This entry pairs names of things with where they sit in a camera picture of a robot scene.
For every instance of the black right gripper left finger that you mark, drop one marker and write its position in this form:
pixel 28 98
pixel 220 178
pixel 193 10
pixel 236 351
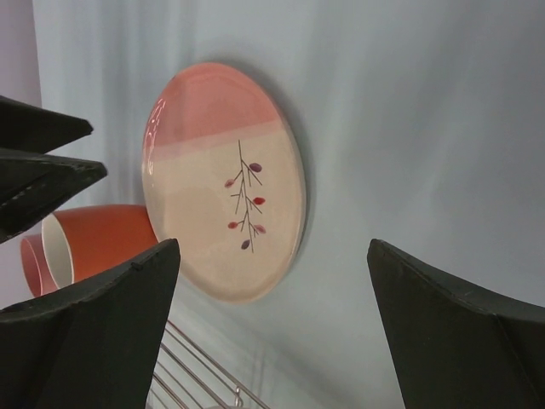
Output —
pixel 93 344

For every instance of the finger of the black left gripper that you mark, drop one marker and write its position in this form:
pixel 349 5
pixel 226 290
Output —
pixel 33 185
pixel 33 129

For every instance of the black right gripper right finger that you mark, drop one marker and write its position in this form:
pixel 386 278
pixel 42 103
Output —
pixel 456 344

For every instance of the pink plastic cup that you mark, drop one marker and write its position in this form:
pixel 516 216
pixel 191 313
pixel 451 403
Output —
pixel 35 267

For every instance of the pink and cream plate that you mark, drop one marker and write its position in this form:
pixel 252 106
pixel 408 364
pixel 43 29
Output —
pixel 222 174

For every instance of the orange ceramic mug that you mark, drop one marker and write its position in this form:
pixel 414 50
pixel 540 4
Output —
pixel 81 242

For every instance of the metal wire dish rack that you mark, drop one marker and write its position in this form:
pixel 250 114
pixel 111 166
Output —
pixel 186 376

